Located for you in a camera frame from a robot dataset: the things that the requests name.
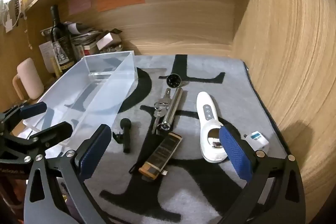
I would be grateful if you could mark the silver key bunch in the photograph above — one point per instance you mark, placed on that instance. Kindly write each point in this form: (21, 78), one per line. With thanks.
(160, 108)

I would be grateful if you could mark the black round dotted disc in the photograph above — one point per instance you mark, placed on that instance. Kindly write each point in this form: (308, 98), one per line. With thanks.
(173, 80)

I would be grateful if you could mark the dark wine bottle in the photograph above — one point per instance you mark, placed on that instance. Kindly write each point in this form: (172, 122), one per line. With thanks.
(61, 43)

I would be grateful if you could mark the yellow card strip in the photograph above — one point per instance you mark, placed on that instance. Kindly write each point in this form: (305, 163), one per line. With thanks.
(58, 66)

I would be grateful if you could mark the small white open carton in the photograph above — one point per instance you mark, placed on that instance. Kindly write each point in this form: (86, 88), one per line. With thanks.
(107, 40)

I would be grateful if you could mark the silver metal flashlight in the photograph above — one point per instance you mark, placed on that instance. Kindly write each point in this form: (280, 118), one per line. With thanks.
(173, 108)

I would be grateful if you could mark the white hanging tag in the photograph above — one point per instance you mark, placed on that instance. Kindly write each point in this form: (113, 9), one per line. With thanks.
(8, 25)

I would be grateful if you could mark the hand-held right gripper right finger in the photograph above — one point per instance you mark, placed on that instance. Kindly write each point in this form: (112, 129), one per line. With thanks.
(235, 154)

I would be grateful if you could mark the stack of books and papers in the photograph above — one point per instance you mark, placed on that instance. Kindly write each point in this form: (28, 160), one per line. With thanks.
(84, 39)

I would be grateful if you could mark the black foam-tip microphone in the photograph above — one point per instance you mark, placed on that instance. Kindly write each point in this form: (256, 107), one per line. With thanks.
(125, 132)

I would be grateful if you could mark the brown black rectangular case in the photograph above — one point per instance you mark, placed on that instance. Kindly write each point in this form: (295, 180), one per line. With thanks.
(162, 153)

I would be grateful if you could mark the white plug adapter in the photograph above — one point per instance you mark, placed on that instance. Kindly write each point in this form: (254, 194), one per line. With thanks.
(258, 141)

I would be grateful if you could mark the clear plastic storage box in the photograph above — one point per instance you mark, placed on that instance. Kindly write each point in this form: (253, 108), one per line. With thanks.
(110, 92)

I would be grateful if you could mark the hanging hairbrush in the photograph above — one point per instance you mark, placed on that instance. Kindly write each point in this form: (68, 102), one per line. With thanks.
(16, 10)

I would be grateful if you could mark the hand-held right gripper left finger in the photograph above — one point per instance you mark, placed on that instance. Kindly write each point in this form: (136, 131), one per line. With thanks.
(94, 151)

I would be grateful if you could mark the pink sticky note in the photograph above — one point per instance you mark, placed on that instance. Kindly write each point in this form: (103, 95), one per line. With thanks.
(79, 2)

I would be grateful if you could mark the yellow hanging cloth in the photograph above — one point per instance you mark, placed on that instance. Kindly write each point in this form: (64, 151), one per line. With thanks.
(25, 1)

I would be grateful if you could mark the white paper note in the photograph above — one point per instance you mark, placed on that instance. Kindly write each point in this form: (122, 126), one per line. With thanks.
(46, 53)

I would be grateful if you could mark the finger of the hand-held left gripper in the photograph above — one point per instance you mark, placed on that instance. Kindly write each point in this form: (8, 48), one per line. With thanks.
(56, 131)
(34, 109)

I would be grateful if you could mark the grey black printed mat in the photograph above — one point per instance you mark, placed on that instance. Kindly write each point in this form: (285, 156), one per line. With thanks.
(225, 69)

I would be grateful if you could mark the white handheld beauty device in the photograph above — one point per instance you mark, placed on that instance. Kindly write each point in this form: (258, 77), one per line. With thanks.
(207, 119)

